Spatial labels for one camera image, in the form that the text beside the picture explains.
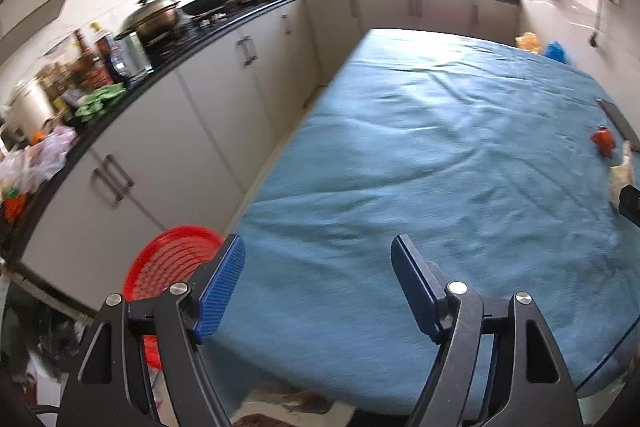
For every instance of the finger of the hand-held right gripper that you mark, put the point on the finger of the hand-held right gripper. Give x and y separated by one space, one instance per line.
631 204

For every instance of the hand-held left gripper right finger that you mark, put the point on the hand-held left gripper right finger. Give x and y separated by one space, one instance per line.
415 289

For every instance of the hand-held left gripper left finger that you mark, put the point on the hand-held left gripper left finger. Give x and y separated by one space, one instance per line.
220 287

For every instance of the red plastic mesh basket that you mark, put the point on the red plastic mesh basket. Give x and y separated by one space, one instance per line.
165 262

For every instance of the small red orange wrapper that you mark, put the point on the small red orange wrapper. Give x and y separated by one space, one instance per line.
602 141

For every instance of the black smartphone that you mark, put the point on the black smartphone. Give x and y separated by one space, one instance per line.
620 122

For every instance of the blue tablecloth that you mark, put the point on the blue tablecloth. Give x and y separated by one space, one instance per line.
425 157

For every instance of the blue plastic bag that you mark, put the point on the blue plastic bag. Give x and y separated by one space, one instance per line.
556 52

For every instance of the white base cabinets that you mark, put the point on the white base cabinets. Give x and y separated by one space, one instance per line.
200 117

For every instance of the yellow plastic bag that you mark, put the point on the yellow plastic bag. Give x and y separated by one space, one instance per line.
527 42

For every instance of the pinkish clear plastic bag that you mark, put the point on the pinkish clear plastic bag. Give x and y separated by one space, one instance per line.
55 149

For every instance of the orange and green packet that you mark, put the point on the orange and green packet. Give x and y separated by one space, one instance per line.
15 204

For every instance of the green cloth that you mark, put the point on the green cloth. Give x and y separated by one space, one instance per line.
100 99

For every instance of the crumpled clear plastic bag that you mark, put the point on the crumpled clear plastic bag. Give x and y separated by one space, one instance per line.
12 172

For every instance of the steel jug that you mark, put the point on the steel jug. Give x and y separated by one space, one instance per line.
134 54

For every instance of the dark sauce bottle yellow cap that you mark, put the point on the dark sauce bottle yellow cap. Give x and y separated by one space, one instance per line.
106 52

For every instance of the cluster of seasoning jars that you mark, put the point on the cluster of seasoning jars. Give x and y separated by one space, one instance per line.
57 82

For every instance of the white rice cooker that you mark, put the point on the white rice cooker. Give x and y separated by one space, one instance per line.
30 107

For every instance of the brown sauce bottle red label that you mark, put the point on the brown sauce bottle red label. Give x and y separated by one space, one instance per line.
82 62

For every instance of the black gas stove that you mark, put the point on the black gas stove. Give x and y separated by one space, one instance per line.
200 21

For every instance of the wok with metal lid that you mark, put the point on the wok with metal lid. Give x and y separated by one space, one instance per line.
150 14

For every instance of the black frying pan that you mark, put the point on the black frying pan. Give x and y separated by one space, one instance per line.
207 2

